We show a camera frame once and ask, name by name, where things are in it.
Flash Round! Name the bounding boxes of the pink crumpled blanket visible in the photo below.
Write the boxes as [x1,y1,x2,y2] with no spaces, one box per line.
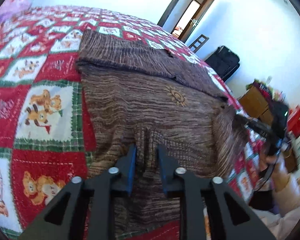
[0,0,31,24]

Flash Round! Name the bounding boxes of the clutter on cabinet top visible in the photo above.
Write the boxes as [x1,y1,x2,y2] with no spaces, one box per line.
[240,77,300,161]

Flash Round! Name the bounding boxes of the wooden chair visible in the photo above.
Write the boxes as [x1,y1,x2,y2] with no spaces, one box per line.
[189,34,209,53]

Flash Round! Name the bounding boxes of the red patchwork bedspread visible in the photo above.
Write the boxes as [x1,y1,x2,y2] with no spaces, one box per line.
[0,4,268,240]

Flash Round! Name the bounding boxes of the wooden cabinet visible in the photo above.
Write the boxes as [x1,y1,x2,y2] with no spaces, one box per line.
[237,84,299,173]

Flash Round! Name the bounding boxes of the person's right hand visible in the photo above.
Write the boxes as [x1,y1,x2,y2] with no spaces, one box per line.
[259,152,290,192]

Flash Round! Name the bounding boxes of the brown striped knit sweater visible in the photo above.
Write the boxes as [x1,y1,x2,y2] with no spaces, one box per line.
[77,30,248,234]

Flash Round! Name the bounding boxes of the brown wooden door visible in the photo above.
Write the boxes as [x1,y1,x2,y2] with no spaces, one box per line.
[157,0,214,42]

